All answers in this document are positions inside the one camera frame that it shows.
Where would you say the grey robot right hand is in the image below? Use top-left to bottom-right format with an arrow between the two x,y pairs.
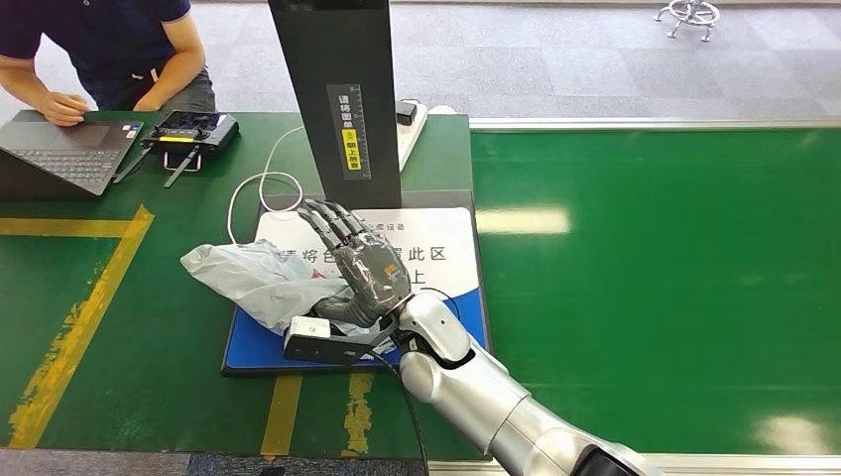
297,198 -> 414,330

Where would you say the white cable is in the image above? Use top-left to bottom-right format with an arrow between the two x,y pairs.
225,124 -> 306,246

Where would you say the metal stool base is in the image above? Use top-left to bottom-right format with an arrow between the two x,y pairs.
654,0 -> 721,44

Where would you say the person's right hand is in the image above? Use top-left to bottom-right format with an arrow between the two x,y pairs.
38,90 -> 92,127

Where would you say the black scanner column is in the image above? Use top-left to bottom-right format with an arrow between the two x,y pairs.
267,0 -> 404,211

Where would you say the white plastic mailer package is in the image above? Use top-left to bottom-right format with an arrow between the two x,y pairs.
180,239 -> 396,357

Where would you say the blue white scanner base board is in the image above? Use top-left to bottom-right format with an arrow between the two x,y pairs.
220,190 -> 494,379

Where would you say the dark grey laptop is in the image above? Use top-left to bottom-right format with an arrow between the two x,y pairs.
0,119 -> 144,200

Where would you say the black remote controller with screen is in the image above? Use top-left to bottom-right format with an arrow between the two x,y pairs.
111,110 -> 240,191

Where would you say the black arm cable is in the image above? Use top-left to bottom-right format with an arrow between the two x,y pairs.
369,350 -> 432,476

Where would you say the person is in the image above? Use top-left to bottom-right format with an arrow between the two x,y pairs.
0,0 -> 217,127

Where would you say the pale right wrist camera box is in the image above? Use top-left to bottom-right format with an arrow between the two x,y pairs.
282,316 -> 397,367

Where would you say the white power strip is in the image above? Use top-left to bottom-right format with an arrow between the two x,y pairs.
394,103 -> 429,175

